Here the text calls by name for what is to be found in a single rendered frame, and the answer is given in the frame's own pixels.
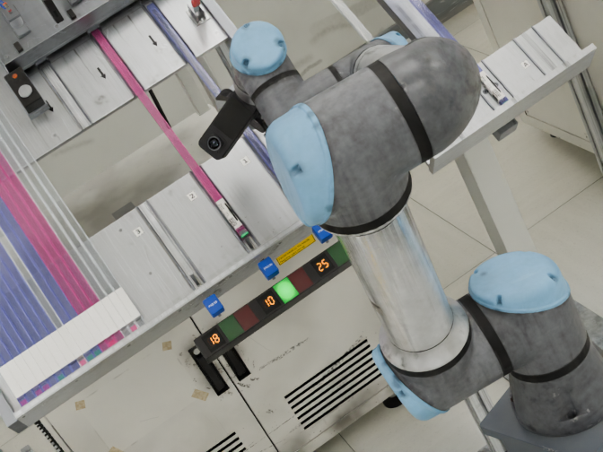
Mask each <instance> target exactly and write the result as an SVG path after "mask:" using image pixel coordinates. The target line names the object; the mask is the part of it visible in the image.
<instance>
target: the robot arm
mask: <svg viewBox="0 0 603 452"><path fill-rule="evenodd" d="M286 52H287V47H286V44H285V41H284V37H283V35H282V33H281V31H280V30H279V29H277V28H276V27H275V26H274V25H272V24H270V23H268V22H261V21H256V22H249V23H245V24H244V25H243V26H241V27H240V28H239V29H238V30H237V31H236V32H235V34H234V35H233V37H232V43H231V47H230V53H229V55H230V60H231V62H232V79H233V85H232V86H231V87H230V88H229V89H223V90H222V91H221V92H220V93H219V94H218V95H217V97H216V98H215V104H216V107H217V108H218V109H219V110H220V111H219V113H218V114H217V115H216V117H215V118H214V120H213V121H212V123H211V124H210V126H209V127H208V128H207V129H206V131H205V132H204V134H203V135H202V137H201V138H200V139H199V141H198V145H199V146H200V148H202V149H203V150H204V151H205V152H207V153H208V154H209V155H211V156H212V157H213V158H214V159H216V160H220V159H223V158H225V157H226V156H227V155H228V154H229V152H230V151H231V150H232V148H233V146H234V145H235V144H236V143H237V142H238V140H239V139H240V137H241V136H242V134H243V133H244V132H245V130H246V129H247V127H248V126H249V125H251V126H252V127H254V128H255V129H256V130H258V131H259V132H260V133H264V137H265V138H266V145H267V151H268V155H269V158H270V160H271V163H272V165H273V168H274V170H275V174H276V176H277V178H278V179H279V181H280V183H281V186H282V189H283V191H284V194H285V196H286V197H287V199H288V201H289V203H290V205H291V207H292V208H293V210H294V212H295V213H296V215H297V216H298V218H299V219H300V221H301V222H302V223H303V224H304V225H306V226H308V227H313V226H315V225H318V226H320V228H321V229H323V230H325V231H327V232H329V233H331V234H334V235H337V236H338V238H339V240H340V242H341V244H342V246H343V248H344V250H345V252H346V254H347V256H348V258H349V260H350V262H351V264H352V266H353V268H354V270H355V272H356V274H357V276H358V278H359V280H360V282H361V284H362V286H363V288H364V290H365V292H366V294H367V296H368V298H369V300H370V302H371V304H372V306H373V308H374V310H375V312H376V314H377V316H378V318H379V320H380V322H381V327H380V333H379V340H380V343H379V344H378V345H377V347H376V348H374V349H373V350H372V353H371V356H372V358H373V360H374V362H375V364H376V365H377V367H378V369H379V370H380V373H381V374H382V376H383V377H384V378H385V379H386V381H387V382H388V384H389V386H390V387H391V389H392V390H393V391H394V393H395V394H396V395H397V396H398V399H399V400H400V401H401V403H402V404H403V405H404V406H405V408H406V409H407V410H408V411H409V412H410V413H411V414H412V415H413V416H414V417H415V418H416V419H417V420H420V421H428V420H430V419H431V418H433V417H435V416H437V415H439V414H440V413H446V412H447V411H449V410H450V408H451V407H452V406H454V405H456V404H458V403H460V402H462V401H463V400H465V399H467V398H468V397H470V396H472V395H473V394H475V393H476V392H478V391H480V390H482V389H483V388H485V387H487V386H489V385H491V384H492V383H494V382H495V381H496V380H498V379H500V378H502V377H504V376H506V375H507V374H509V383H510V401H511V407H512V409H513V411H514V412H515V415H516V417H517V419H518V420H519V422H520V424H521V425H522V426H523V427H524V428H526V429H527V430H529V431H531V432H533V433H536V434H538V435H541V436H547V437H563V436H569V435H573V434H576V433H579V432H582V431H585V430H587V429H589V428H591V427H593V426H595V425H596V424H598V423H599V422H601V421H602V420H603V350H602V349H600V348H599V347H598V346H597V345H596V344H595V343H594V342H593V341H592V340H591V339H590V338H589V335H588V333H587V331H586V328H585V326H584V324H583V322H582V320H581V316H580V313H579V311H578V309H577V307H576V305H575V303H574V300H573V298H572V295H571V289H570V286H569V284H568V282H567V281H566V280H565V279H564V277H563V275H562V273H561V271H560V269H559V267H558V266H557V264H556V263H555V262H554V261H553V260H552V259H551V258H549V257H547V256H544V255H542V254H539V253H536V252H531V251H528V252H522V251H514V252H509V253H504V254H501V255H499V256H494V257H492V258H490V259H488V260H486V261H485V262H484V263H482V264H481V265H480V266H478V267H477V268H476V269H475V271H474V273H473V274H471V275H470V278H469V281H468V293H467V294H466V295H464V296H463V297H461V298H459V299H457V300H454V299H452V298H451V297H448V296H446V295H445V293H444V291H443V288H442V287H441V283H440V280H439V278H438V276H437V273H436V272H435V269H434V267H433V263H432V261H431V258H430V257H429V255H428V252H427V250H426V247H425V245H424V242H423V240H422V237H421V235H420V233H419V230H418V229H417V226H416V224H415V220H414V218H413V215H412V214H411V211H410V209H409V207H408V204H407V203H408V201H409V198H410V196H411V193H412V187H413V183H412V178H411V174H410V170H412V169H414V168H416V167H417V166H419V165H421V164H422V163H424V162H426V161H428V160H430V159H431V158H432V157H434V156H435V155H437V154H439V153H440V152H443V151H444V150H445V149H446V148H447V147H449V146H450V145H451V144H452V143H453V142H454V141H455V140H456V139H457V138H458V137H459V136H460V135H461V134H462V133H463V131H464V130H465V128H466V127H467V126H468V124H469V122H470V120H471V119H472V117H473V116H474V114H475V112H476V108H477V105H478V102H479V99H480V93H481V75H480V72H479V68H478V66H477V63H476V60H475V59H474V58H473V57H472V55H471V54H470V53H469V51H468V50H467V49H466V48H464V47H463V46H462V45H460V44H459V43H458V42H457V41H455V40H452V39H446V38H442V37H423V38H419V39H415V40H413V41H410V42H409V43H408V42H407V41H406V39H405V38H404V37H403V36H401V34H400V33H398V32H396V31H390V32H388V33H386V34H385V35H383V36H381V37H377V38H375V39H372V40H371V42H370V43H369V44H367V45H365V46H363V47H362V48H359V49H357V50H356V51H355V52H353V53H351V54H350V55H348V56H346V57H344V58H342V59H340V60H339V61H337V62H335V63H334V64H333V65H330V66H329V67H327V68H325V69H323V70H322V71H320V72H318V73H316V74H314V75H313V76H312V77H310V78H308V79H306V80H305V81H303V79H302V77H301V75H300V74H299V72H298V71H297V70H296V68H295V66H294V65H293V62H292V61H291V59H290V58H289V57H288V55H287V53H286Z"/></svg>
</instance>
